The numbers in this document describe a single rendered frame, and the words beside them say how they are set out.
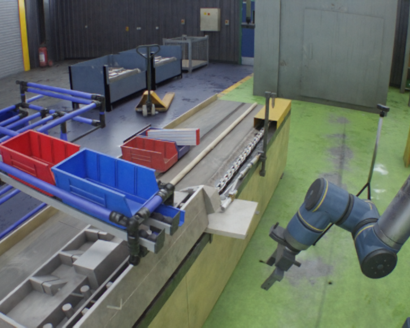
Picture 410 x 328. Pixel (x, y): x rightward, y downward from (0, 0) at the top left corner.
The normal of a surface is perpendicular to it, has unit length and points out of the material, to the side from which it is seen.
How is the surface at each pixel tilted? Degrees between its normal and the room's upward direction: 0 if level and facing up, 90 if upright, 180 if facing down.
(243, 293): 0
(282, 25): 90
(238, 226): 0
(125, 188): 88
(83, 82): 90
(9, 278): 0
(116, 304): 80
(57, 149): 88
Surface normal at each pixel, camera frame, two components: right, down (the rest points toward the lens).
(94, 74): -0.39, 0.40
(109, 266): 0.91, 0.01
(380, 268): -0.17, 0.43
